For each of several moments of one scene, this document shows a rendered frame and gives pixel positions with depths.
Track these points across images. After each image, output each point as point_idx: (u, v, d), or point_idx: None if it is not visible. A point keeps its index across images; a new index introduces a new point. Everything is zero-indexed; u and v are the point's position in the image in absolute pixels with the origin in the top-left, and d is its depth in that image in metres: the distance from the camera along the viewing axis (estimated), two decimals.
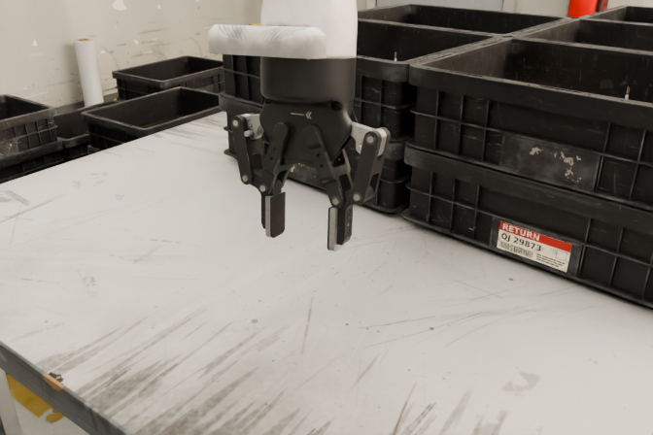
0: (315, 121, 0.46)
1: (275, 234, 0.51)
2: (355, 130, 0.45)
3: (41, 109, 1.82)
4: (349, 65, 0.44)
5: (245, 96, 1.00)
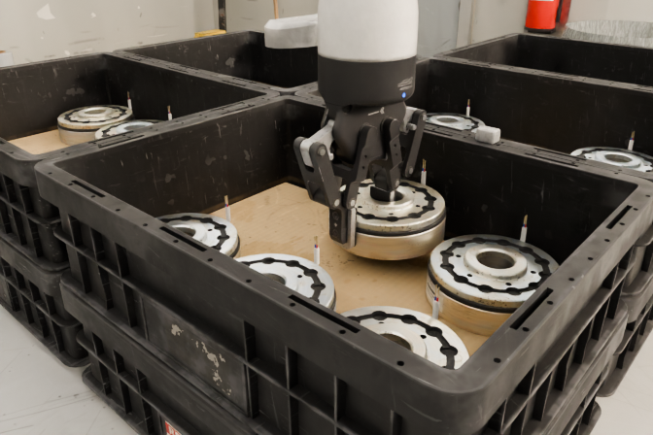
0: None
1: None
2: (321, 134, 0.44)
3: None
4: (328, 66, 0.43)
5: None
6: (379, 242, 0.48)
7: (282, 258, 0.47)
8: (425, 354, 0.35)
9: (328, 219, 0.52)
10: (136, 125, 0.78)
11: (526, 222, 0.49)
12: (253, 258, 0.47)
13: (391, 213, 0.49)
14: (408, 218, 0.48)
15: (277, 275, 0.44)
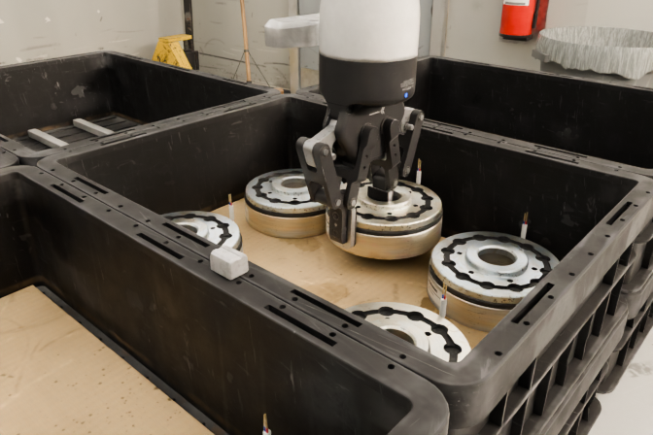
0: None
1: None
2: (323, 134, 0.44)
3: None
4: (331, 66, 0.42)
5: None
6: (379, 242, 0.48)
7: None
8: None
9: (326, 219, 0.52)
10: None
11: (266, 426, 0.29)
12: None
13: (390, 213, 0.50)
14: (407, 218, 0.49)
15: None
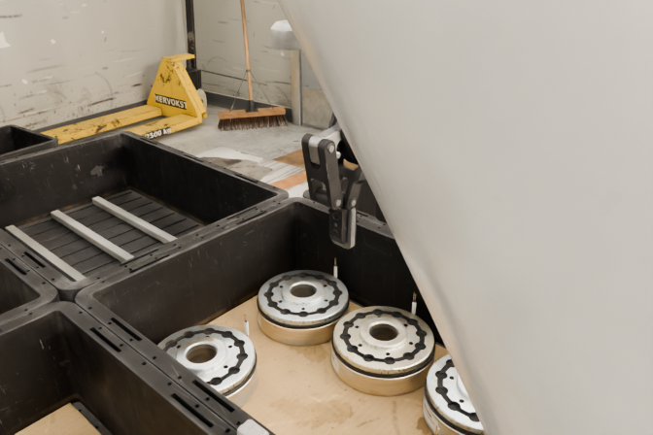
0: None
1: (380, 217, 0.53)
2: (328, 133, 0.45)
3: None
4: None
5: None
6: (378, 383, 0.55)
7: None
8: None
9: (331, 352, 0.59)
10: None
11: None
12: None
13: (388, 352, 0.56)
14: (403, 360, 0.55)
15: None
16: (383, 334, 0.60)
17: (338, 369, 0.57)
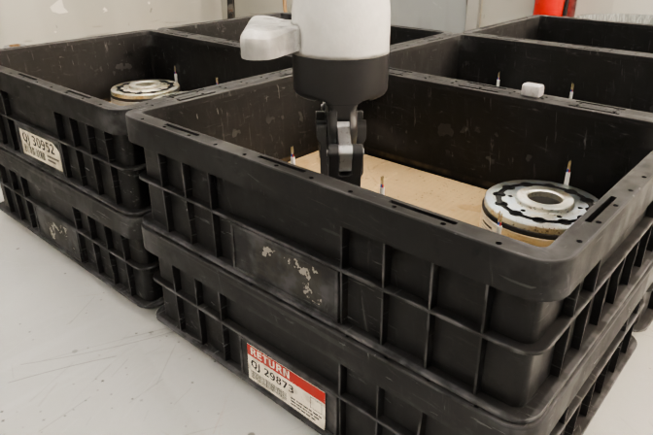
0: (326, 117, 0.46)
1: None
2: (337, 137, 0.43)
3: None
4: (339, 67, 0.42)
5: (2, 138, 0.77)
6: None
7: None
8: None
9: None
10: None
11: (569, 168, 0.54)
12: None
13: None
14: None
15: None
16: None
17: None
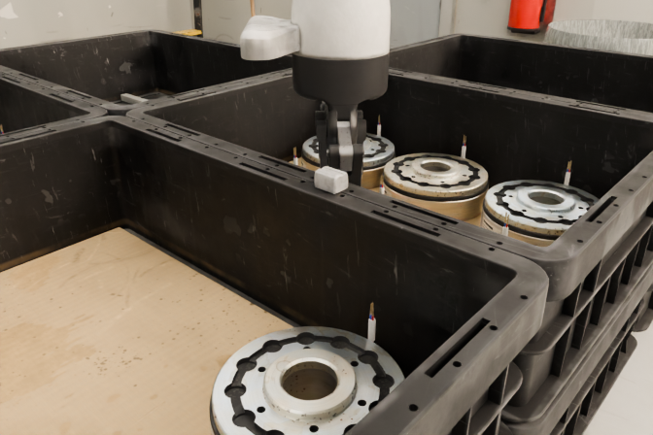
0: (326, 117, 0.46)
1: None
2: (337, 137, 0.43)
3: None
4: (339, 67, 0.42)
5: None
6: (434, 206, 0.53)
7: None
8: None
9: None
10: None
11: (372, 314, 0.33)
12: None
13: (442, 181, 0.55)
14: (460, 185, 0.54)
15: None
16: None
17: None
